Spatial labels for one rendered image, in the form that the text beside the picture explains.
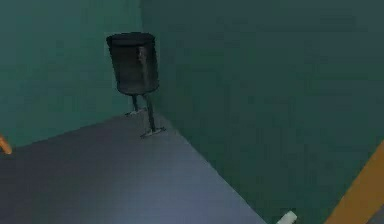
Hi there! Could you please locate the black bin on legs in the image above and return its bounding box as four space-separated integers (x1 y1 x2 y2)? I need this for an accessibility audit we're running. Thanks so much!
105 31 167 139

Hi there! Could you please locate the white cylinder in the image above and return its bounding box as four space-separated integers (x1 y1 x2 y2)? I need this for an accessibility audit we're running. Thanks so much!
275 210 298 224

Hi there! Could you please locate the orange wooden furniture leg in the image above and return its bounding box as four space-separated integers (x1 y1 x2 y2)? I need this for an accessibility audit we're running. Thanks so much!
0 134 13 156

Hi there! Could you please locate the orange wooden door frame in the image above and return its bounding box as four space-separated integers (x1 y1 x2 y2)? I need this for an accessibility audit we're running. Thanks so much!
324 141 384 224

